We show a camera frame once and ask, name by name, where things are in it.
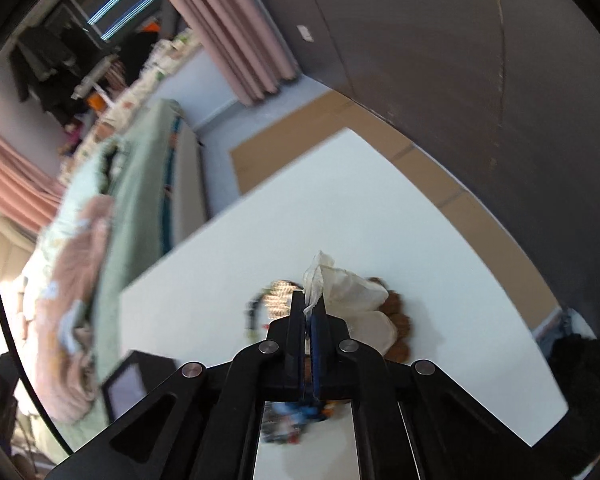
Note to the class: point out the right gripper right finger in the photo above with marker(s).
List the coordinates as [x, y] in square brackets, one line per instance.
[331, 371]

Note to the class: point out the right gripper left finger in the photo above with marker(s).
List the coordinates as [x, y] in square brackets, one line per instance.
[286, 370]

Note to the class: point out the white tissue paper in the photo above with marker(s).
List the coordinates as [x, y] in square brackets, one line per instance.
[354, 299]

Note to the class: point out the black jewelry box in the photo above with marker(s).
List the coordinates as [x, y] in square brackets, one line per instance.
[137, 375]

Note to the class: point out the gold butterfly brooch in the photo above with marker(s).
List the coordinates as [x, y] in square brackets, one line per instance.
[277, 298]

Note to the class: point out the flat cardboard sheet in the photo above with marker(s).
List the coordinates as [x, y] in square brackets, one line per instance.
[438, 244]

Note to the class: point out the pink fleece blanket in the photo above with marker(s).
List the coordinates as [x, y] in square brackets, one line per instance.
[65, 372]

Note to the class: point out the green sheeted bed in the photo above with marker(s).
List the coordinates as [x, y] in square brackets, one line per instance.
[149, 170]

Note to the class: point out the light green quilt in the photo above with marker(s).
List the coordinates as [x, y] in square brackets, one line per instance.
[92, 178]

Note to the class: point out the floral window seat cushion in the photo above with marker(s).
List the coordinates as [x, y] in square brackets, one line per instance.
[166, 59]

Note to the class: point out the pink curtain by window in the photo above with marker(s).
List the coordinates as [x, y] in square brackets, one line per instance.
[28, 196]

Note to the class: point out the dark brown wardrobe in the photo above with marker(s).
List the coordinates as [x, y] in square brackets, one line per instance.
[504, 93]

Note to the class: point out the pink curtain by wardrobe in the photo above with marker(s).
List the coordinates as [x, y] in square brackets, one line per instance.
[243, 44]

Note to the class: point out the hanging dark clothes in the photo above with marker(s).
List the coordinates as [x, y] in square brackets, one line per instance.
[49, 66]

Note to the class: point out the white wall switch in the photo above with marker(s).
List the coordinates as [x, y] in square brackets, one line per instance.
[305, 33]

